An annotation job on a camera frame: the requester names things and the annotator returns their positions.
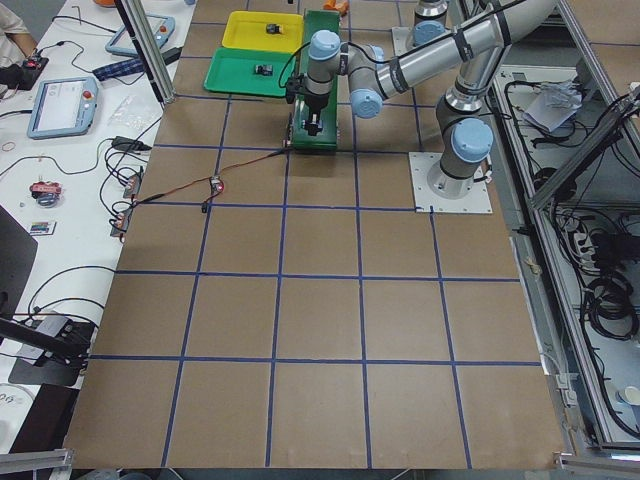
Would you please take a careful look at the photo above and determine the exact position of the yellow plastic tray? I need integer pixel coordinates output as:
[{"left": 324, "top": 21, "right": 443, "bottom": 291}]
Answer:
[{"left": 222, "top": 11, "right": 304, "bottom": 53}]

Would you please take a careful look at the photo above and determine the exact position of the green plastic tray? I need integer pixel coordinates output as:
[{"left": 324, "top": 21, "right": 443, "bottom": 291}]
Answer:
[{"left": 203, "top": 47, "right": 296, "bottom": 98}]

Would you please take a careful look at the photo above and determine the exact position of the near teach pendant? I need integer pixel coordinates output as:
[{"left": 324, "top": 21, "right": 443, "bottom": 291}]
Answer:
[{"left": 27, "top": 77, "right": 99, "bottom": 140}]

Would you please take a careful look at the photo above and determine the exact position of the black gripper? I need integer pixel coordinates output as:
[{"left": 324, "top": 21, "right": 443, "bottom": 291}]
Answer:
[{"left": 285, "top": 74, "right": 331, "bottom": 136}]

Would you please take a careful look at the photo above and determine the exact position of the aluminium frame post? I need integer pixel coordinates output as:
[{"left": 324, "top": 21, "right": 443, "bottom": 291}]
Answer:
[{"left": 115, "top": 0, "right": 175, "bottom": 105}]

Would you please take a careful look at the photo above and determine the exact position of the far teach pendant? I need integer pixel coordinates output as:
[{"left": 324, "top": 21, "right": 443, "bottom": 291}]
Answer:
[{"left": 104, "top": 14, "right": 177, "bottom": 57}]

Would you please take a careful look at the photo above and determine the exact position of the teach pendant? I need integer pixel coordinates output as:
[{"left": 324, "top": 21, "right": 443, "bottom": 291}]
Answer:
[
  {"left": 27, "top": 77, "right": 99, "bottom": 140},
  {"left": 104, "top": 14, "right": 177, "bottom": 57}
]

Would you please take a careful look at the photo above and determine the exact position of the plaid blue pouch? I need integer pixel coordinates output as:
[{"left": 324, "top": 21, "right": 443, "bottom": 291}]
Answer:
[{"left": 92, "top": 58, "right": 144, "bottom": 81}]

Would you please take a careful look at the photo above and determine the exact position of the red black wire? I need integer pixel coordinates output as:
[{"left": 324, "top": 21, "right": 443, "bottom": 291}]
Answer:
[{"left": 134, "top": 148, "right": 289, "bottom": 214}]

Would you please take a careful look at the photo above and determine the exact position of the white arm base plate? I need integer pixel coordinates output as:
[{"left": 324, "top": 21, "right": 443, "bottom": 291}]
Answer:
[{"left": 408, "top": 152, "right": 493, "bottom": 215}]

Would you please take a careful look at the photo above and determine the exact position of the green conveyor belt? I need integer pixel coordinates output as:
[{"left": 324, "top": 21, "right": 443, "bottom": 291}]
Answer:
[{"left": 288, "top": 10, "right": 341, "bottom": 151}]

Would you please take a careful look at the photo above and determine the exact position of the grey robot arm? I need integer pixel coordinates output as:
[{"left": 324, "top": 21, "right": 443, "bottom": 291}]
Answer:
[
  {"left": 407, "top": 0, "right": 448, "bottom": 49},
  {"left": 285, "top": 1, "right": 556, "bottom": 150}
]

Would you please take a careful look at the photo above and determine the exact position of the plain orange cylinder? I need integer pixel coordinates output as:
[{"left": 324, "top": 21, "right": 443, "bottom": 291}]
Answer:
[{"left": 323, "top": 0, "right": 349, "bottom": 16}]

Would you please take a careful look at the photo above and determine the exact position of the yellow push button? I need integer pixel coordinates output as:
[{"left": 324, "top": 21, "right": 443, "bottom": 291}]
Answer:
[{"left": 265, "top": 23, "right": 284, "bottom": 35}]

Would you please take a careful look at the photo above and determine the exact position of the small red-lit circuit board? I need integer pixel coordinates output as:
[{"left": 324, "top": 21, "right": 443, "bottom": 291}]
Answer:
[{"left": 210, "top": 177, "right": 225, "bottom": 196}]

